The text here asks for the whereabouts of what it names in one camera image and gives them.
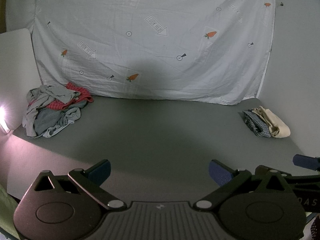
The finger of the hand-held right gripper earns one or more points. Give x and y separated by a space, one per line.
302 177
306 161

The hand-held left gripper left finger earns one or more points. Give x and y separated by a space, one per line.
101 172

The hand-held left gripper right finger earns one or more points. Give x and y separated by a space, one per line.
220 173

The dark red patterned cloth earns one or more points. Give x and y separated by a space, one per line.
316 227

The cream folded garment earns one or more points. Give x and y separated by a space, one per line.
277 127

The blue checked folded shirt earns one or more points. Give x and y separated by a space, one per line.
255 125

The red checked garment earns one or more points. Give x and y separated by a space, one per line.
82 93

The person's green clothing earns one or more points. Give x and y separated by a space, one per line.
6 210

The small bright lamp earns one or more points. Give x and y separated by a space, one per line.
2 113

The white panel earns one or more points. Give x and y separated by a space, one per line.
15 80

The white carrot-printed sheet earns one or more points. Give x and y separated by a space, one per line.
150 55

